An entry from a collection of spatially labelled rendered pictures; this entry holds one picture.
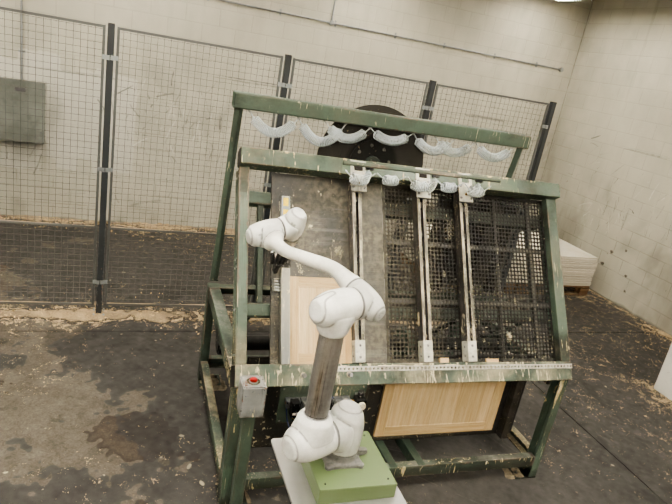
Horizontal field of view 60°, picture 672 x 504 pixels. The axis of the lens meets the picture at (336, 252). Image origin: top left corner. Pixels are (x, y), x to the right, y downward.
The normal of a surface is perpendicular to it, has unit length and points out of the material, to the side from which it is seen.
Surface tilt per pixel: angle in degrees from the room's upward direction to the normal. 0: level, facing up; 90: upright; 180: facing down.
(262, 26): 90
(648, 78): 90
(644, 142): 90
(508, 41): 90
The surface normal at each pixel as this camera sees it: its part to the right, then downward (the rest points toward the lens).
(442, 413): 0.30, 0.36
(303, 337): 0.34, -0.19
